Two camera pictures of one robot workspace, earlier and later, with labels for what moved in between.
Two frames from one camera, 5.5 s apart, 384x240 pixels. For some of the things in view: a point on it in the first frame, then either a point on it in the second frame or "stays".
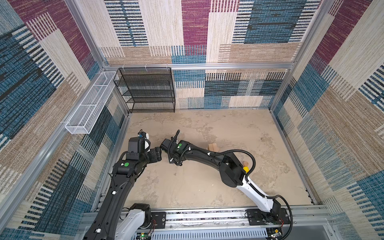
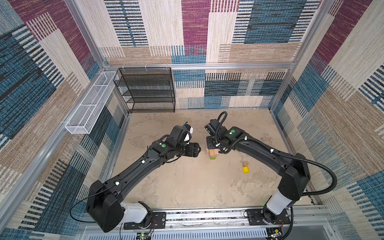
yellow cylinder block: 246,169 stays
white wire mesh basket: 84,119 stays
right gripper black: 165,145 -> 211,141
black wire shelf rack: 146,89 stays
